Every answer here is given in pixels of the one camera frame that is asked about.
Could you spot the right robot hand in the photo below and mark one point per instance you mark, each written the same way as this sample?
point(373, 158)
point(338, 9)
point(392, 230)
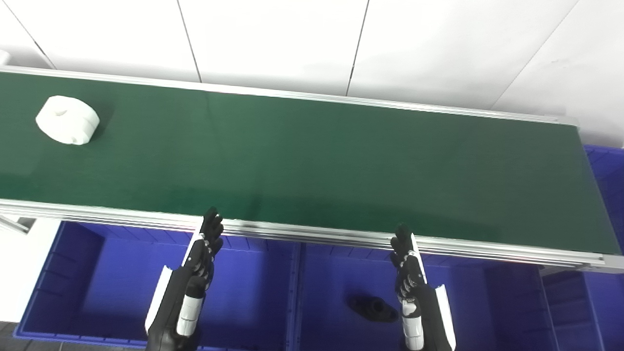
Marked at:
point(414, 292)

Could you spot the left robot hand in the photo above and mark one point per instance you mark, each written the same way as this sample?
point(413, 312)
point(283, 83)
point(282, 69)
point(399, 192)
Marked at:
point(195, 273)

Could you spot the white round plastic part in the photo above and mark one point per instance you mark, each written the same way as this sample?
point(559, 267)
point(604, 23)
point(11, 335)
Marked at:
point(66, 119)

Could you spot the black plastic part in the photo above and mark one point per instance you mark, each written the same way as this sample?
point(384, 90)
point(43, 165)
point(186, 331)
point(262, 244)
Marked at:
point(373, 308)

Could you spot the blue plastic bin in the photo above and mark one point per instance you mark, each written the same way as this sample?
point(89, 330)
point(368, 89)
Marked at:
point(604, 312)
point(341, 278)
point(107, 287)

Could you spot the green conveyor belt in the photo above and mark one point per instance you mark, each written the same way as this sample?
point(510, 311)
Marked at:
point(312, 161)
point(312, 236)

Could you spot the white conveyor end housing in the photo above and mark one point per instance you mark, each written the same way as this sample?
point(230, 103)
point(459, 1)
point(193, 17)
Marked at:
point(3, 57)

